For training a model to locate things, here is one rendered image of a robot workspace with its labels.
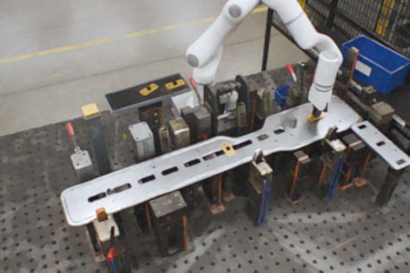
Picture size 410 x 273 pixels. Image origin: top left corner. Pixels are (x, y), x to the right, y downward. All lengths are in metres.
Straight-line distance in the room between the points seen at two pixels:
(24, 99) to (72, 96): 0.40
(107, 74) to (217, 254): 2.54
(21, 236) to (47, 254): 0.16
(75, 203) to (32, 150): 0.76
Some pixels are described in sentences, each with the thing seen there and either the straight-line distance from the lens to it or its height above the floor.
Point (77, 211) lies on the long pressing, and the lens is 1.72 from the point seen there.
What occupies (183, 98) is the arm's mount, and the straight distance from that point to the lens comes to 2.43.
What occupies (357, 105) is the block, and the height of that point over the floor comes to 0.99.
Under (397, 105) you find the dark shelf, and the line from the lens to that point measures 2.22.
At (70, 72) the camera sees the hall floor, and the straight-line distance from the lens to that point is 4.18.
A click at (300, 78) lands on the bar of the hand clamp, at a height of 1.13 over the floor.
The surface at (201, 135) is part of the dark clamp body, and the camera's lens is 1.96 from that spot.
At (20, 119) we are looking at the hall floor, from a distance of 3.79.
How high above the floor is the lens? 2.34
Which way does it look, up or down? 42 degrees down
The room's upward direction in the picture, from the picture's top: straight up
